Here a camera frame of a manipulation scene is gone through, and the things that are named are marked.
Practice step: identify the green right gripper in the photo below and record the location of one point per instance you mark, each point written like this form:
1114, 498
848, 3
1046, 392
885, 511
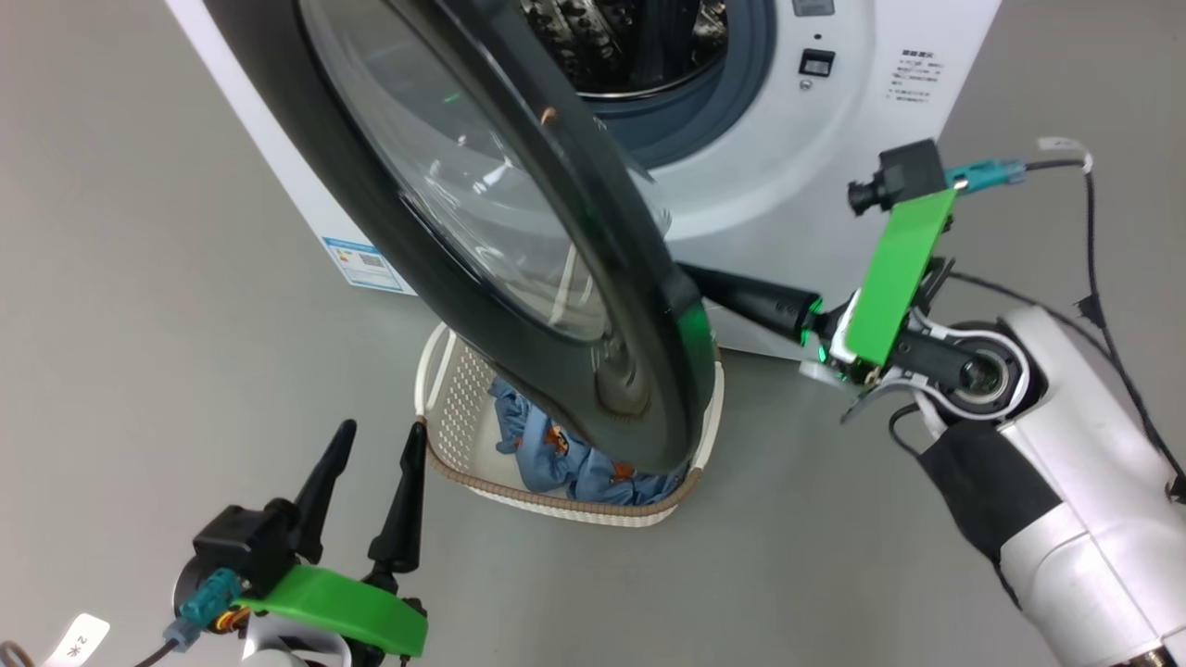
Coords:
897, 269

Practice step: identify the blue clothes with orange print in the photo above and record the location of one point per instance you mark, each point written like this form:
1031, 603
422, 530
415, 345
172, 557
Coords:
547, 456

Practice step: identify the teal camera connector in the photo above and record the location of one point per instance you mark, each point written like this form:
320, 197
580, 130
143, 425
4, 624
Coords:
206, 600
987, 173

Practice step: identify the white front-load washing machine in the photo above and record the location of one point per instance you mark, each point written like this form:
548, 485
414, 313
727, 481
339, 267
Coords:
769, 213

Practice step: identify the teal right camera connector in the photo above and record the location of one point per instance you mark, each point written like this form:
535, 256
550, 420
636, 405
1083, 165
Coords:
987, 173

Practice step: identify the dark round glass washer door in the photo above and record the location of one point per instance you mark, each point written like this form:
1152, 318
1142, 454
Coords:
639, 306

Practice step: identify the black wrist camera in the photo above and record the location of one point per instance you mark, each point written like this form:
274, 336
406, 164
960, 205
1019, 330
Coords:
243, 545
903, 174

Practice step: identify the black square door latch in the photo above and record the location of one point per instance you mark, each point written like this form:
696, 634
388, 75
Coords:
816, 63

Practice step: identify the grey warning label strip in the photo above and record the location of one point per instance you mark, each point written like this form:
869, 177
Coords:
813, 6

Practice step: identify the cream perforated laundry basket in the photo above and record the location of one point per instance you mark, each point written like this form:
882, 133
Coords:
463, 417

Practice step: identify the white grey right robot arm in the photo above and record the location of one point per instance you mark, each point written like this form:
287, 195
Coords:
1084, 482

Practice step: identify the blue energy label sticker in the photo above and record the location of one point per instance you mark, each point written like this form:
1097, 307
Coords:
366, 264

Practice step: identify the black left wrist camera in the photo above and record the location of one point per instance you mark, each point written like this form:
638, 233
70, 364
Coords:
243, 545

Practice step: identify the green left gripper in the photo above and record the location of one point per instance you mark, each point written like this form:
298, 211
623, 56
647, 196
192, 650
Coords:
352, 607

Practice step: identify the teal left camera connector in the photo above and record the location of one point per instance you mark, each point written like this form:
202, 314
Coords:
206, 600

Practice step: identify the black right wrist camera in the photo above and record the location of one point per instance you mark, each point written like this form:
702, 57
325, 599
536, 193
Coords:
903, 174

